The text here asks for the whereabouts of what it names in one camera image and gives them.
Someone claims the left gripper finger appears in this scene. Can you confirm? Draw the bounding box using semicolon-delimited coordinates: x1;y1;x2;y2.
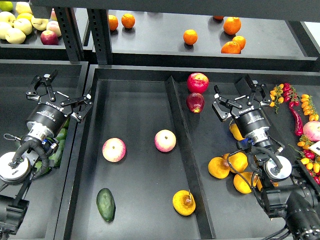
60;93;92;123
25;69;58;101

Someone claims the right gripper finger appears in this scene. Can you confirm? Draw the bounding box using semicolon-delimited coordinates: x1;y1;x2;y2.
212;85;238;122
234;74;272;106

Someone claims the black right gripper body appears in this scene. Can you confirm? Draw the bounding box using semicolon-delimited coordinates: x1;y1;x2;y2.
230;98;271;138

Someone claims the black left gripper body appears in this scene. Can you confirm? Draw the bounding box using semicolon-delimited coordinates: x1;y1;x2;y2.
26;91;74;137

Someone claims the dark green avocado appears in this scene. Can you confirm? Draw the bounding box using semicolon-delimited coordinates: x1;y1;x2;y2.
96;188;116;222

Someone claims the yellow pear with stem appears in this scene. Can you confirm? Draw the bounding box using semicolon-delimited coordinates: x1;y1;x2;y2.
172;190;196;216

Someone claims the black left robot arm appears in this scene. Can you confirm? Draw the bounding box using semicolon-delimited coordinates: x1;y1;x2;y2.
0;70;93;240

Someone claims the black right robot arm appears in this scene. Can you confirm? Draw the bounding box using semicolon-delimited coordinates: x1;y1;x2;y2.
212;75;320;240

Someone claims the yellow pear near divider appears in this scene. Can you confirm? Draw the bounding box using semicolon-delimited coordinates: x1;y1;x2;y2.
229;123;245;141

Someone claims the green avocado pile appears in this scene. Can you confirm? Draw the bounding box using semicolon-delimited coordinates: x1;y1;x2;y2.
40;118;70;175

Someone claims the yellow pear upper pile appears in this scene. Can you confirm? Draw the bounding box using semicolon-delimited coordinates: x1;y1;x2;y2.
222;152;248;173

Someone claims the yellow pear far left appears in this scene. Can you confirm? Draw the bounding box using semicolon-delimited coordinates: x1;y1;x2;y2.
208;156;230;179

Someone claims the yellow pear lower pile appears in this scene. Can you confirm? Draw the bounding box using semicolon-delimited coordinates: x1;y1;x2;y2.
233;172;258;194

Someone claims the dark red apple lower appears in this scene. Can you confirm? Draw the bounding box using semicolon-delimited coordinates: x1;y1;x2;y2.
186;92;205;113

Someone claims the red apple upper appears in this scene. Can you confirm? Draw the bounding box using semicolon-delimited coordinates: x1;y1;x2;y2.
187;72;209;94

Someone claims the orange on shelf front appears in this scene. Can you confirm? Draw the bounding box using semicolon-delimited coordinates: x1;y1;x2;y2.
220;41;241;54

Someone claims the cherry tomato vine upper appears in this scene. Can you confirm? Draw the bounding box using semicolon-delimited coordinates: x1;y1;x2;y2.
269;82;300;114

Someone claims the orange on shelf right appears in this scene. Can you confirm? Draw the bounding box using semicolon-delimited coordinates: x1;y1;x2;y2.
232;35;247;50

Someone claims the red chili pepper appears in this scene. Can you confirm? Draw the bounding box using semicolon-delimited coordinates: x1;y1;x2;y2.
288;101;303;137

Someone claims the pink apple left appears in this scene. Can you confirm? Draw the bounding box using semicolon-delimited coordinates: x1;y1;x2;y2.
102;137;126;163

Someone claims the pink apple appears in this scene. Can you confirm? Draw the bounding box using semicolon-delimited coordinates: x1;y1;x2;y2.
154;129;177;153
102;137;126;163

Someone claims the red apple on shelf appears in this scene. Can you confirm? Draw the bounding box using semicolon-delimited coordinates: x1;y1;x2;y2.
40;30;59;46

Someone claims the yellow cherry tomato vine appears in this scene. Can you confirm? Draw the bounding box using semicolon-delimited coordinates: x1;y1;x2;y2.
300;94;320;121

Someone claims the pale yellow apple front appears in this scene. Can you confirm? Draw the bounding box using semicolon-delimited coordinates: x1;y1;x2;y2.
5;28;26;44

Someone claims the large orange on shelf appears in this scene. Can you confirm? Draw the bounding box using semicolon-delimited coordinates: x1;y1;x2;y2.
223;16;242;35

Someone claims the pink apple right edge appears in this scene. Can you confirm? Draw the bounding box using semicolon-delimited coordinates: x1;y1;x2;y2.
303;120;320;142

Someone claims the pink apple centre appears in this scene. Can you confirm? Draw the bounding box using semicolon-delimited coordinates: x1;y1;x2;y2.
154;129;177;153

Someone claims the orange on shelf centre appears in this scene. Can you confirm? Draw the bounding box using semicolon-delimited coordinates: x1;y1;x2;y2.
183;29;198;45

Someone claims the cherry tomato cluster lower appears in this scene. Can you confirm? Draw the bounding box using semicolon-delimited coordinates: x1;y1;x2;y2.
289;134;320;185

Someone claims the black centre tray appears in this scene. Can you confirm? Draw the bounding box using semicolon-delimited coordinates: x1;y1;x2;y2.
53;64;320;240

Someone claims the orange on shelf left edge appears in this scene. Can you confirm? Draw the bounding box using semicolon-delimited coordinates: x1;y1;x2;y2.
108;14;119;31

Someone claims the black upper shelf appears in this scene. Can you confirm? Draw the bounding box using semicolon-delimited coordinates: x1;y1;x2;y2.
88;9;320;72

